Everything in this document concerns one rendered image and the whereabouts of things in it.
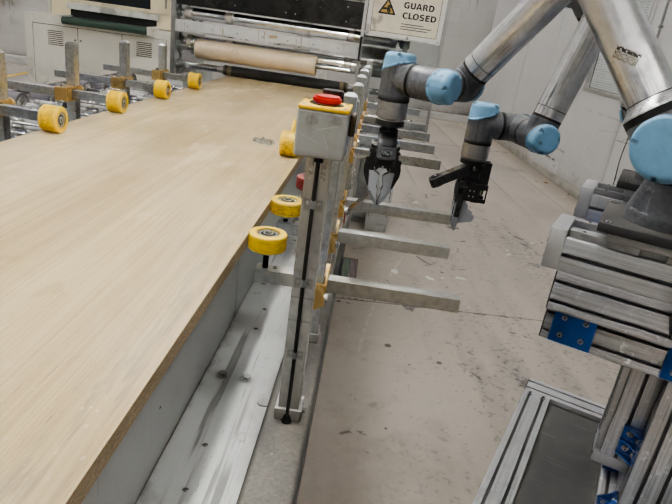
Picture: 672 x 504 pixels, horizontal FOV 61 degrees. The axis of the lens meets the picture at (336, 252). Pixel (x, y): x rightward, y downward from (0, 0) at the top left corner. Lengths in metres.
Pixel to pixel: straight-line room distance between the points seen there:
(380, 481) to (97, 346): 1.33
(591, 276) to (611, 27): 0.48
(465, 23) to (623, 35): 9.31
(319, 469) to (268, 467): 1.06
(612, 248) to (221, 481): 0.86
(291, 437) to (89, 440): 0.40
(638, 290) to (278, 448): 0.77
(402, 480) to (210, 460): 1.05
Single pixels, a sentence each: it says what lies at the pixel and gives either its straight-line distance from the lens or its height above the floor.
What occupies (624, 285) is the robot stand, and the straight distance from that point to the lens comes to 1.30.
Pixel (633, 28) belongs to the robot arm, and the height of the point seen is 1.38.
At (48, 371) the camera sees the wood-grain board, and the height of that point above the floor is 0.90.
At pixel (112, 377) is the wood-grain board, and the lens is 0.75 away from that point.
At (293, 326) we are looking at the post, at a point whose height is 0.88.
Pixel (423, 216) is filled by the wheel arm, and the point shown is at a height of 0.85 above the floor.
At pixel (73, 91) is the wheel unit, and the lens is 2.45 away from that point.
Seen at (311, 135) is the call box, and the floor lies 1.18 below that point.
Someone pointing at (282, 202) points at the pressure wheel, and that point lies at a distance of 1.40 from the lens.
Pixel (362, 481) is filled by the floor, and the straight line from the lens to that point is 1.96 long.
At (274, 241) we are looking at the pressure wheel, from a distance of 1.17.
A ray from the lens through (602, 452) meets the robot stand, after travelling 1.77.
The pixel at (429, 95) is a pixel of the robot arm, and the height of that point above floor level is 1.20.
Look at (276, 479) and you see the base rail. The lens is 0.91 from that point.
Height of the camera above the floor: 1.33
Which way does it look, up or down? 22 degrees down
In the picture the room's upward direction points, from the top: 8 degrees clockwise
